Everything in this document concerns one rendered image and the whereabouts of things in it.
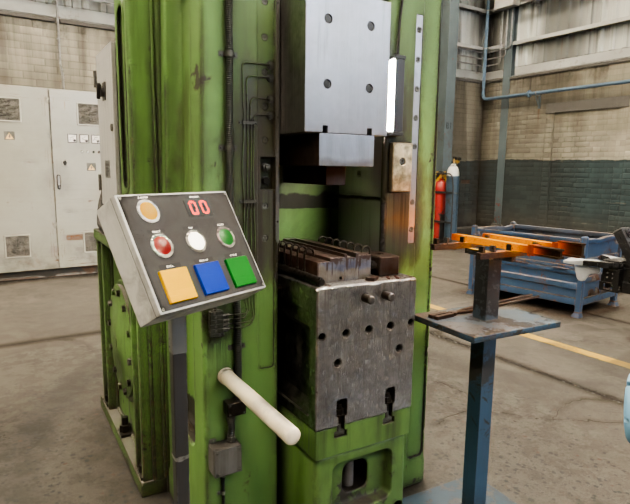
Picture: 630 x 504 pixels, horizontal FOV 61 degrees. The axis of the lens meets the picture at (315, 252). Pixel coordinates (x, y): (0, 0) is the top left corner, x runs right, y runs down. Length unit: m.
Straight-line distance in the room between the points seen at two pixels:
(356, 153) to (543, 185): 8.79
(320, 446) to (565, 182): 8.80
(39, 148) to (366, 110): 5.34
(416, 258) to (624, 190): 7.75
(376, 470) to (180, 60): 1.56
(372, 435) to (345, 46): 1.22
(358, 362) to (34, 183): 5.41
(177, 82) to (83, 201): 4.87
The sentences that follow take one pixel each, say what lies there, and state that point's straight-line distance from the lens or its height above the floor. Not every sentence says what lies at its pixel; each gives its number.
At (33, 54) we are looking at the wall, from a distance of 7.46.
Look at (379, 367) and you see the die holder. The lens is 1.79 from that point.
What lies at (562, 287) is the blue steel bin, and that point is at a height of 0.24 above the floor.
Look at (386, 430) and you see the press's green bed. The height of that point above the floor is 0.40.
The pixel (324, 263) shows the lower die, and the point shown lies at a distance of 1.64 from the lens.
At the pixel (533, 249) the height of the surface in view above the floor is 1.03.
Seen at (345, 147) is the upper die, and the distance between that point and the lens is 1.66.
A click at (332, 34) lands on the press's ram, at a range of 1.67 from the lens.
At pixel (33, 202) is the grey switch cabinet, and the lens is 6.71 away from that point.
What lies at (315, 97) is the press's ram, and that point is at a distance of 1.61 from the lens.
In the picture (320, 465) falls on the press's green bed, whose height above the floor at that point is 0.35.
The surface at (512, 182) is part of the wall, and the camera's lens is 10.75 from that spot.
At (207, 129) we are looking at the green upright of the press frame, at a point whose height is 1.37.
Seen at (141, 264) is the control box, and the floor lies 1.06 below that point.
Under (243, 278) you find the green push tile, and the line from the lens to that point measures 1.33.
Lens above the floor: 1.26
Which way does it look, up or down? 9 degrees down
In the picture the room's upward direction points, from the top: 1 degrees clockwise
